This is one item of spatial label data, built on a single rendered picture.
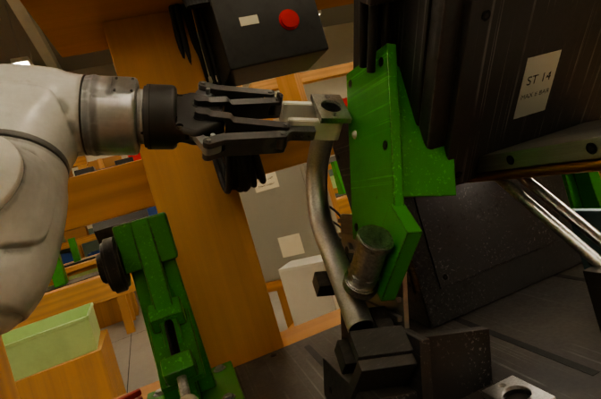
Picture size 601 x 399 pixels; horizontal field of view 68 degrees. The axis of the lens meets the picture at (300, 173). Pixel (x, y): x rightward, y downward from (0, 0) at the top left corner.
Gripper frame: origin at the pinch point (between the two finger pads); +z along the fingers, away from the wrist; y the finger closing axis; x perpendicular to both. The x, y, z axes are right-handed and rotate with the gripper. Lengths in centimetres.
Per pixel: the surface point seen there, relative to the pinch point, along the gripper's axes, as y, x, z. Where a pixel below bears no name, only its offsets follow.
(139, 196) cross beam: 17.0, 29.8, -23.3
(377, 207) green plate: -14.4, 1.2, 4.5
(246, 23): 22.5, -2.3, -5.8
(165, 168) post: 14.0, 20.4, -18.3
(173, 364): -18.9, 22.7, -17.2
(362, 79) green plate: -1.8, -7.3, 4.4
